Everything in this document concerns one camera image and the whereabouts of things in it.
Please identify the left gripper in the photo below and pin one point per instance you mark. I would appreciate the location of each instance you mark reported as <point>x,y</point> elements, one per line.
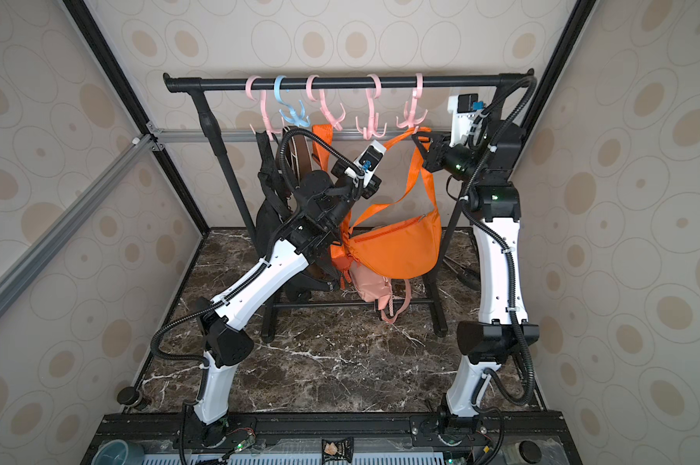
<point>350,176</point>

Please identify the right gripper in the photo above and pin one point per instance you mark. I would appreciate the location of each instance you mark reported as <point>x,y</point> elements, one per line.
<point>437,155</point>

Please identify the bright orange bag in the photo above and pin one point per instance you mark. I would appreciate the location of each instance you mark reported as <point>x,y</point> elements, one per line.
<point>403,250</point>

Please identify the brown leather bag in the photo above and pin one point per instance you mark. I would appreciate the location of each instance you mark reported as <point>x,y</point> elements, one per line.
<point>299,156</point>

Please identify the pink bag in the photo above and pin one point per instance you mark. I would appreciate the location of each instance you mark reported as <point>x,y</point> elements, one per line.
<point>374,288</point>

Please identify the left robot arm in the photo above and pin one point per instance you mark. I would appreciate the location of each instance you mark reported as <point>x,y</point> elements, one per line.
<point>324,199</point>

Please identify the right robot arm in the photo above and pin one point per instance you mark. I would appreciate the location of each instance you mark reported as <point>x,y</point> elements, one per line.
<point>480,151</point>

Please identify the rightmost pink hook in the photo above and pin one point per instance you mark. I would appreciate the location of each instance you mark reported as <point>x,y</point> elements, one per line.
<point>411,120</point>

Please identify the pink hook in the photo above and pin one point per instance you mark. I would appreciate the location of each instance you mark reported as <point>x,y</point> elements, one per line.
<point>411,120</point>
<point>371,131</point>
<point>270,132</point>
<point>335,122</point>

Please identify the middle pink hook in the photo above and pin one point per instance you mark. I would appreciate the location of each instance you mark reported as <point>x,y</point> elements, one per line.
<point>335,122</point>

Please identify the light blue hook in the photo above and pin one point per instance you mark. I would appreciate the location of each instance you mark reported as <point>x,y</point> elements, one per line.
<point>289,114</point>

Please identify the leftmost pink hook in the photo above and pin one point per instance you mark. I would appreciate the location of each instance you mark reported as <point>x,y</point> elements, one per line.
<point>270,132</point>

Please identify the black tongs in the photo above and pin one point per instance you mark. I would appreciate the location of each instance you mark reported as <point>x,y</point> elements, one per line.
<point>469,277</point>

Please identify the black clothes rack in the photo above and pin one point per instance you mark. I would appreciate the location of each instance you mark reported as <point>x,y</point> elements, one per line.
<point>356,81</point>

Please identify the small snack packet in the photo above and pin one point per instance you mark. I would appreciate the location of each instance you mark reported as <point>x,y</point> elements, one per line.
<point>337,450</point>

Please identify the black round cap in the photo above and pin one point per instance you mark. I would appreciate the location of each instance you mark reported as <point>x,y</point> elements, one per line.
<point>529,452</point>

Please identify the small black round knob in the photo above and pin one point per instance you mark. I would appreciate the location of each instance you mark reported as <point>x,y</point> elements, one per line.
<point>129,397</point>

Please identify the teal round container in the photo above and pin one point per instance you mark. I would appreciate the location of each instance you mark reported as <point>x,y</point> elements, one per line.
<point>119,452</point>

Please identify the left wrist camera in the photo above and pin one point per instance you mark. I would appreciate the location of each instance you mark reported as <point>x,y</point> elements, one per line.
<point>366,163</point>

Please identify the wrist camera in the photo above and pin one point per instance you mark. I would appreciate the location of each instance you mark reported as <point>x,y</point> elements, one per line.
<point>366,163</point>
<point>467,120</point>

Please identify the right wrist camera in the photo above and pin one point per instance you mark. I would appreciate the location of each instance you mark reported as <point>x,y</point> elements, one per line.
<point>467,120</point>

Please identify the black base frame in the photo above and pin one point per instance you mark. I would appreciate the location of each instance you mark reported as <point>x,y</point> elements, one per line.
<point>380,438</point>

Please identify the aluminium rail left wall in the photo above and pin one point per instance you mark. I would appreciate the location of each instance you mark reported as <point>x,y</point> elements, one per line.
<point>18,277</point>

